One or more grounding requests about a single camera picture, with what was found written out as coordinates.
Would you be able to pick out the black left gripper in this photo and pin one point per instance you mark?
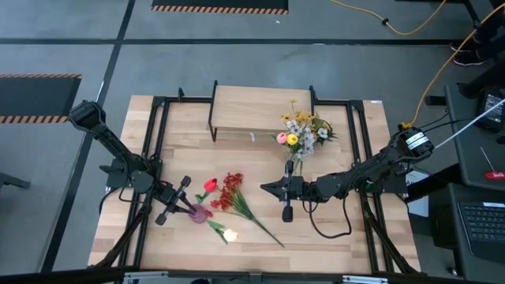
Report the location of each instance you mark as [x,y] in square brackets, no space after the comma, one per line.
[171,197]

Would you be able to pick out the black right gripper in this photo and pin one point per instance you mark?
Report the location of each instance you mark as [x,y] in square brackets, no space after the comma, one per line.
[301,187]

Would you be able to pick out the purple glass vase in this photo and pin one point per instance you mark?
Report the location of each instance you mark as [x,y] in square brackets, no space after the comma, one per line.
[200,216]

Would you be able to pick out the clear glass vase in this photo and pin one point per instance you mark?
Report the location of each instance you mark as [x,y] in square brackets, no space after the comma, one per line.
[298,163]

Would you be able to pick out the red tulip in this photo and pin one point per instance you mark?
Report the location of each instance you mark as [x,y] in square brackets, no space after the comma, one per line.
[211,184]

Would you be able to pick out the red blossom flower bunch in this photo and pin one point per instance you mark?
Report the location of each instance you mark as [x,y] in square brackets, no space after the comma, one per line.
[229,193]

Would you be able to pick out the pink tulip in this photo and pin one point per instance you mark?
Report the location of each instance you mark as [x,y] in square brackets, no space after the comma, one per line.
[281,138]

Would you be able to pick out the yellow tulip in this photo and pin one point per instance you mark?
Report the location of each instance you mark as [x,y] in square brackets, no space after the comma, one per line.
[292,139]

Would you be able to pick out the cream white tulip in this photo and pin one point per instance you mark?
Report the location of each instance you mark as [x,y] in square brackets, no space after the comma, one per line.
[230,235]

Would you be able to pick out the yellow daisy bunch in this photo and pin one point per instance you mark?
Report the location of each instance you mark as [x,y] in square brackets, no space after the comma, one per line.
[303,117]

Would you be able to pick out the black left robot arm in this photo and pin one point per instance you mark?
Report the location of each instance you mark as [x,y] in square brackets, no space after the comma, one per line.
[106,138]

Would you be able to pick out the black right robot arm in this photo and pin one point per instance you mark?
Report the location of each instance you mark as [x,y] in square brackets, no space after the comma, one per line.
[378,165]

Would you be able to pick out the wooden shelf with black legs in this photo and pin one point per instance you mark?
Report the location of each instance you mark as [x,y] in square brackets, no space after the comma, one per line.
[252,106]

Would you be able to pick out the small fallen white blossom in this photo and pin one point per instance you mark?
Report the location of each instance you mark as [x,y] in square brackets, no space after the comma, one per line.
[252,137]

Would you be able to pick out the black gantry crossbar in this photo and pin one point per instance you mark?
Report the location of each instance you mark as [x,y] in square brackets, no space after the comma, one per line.
[59,276]

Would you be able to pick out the dark grey side desk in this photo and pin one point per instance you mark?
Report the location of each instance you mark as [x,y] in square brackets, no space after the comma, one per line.
[473,165]
[442,221]

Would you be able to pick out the dark grey furniture foot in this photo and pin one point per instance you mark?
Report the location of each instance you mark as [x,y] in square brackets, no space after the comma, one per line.
[12,180]

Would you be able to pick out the black hazard-striped floor mat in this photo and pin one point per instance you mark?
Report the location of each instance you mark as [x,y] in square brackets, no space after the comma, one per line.
[221,4]
[35,96]

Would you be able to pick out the black laptop keyboard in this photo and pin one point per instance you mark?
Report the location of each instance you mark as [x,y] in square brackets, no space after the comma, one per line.
[483,229]

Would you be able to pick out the black chair base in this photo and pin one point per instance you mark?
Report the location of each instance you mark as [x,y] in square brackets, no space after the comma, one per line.
[477,87]

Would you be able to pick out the black tablet device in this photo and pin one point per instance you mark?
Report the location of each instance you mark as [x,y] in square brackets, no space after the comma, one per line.
[489,110]

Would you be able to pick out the person's shoe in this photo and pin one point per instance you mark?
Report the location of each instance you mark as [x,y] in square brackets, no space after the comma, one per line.
[468,60]

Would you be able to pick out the person's leg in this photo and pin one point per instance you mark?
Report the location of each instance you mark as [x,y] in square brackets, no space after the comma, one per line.
[491,37]

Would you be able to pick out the black stand leg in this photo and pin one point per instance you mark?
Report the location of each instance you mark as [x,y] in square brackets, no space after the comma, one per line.
[471,10]

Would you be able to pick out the black aluminium table frame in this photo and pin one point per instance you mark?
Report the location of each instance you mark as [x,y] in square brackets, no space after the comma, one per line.
[185,99]

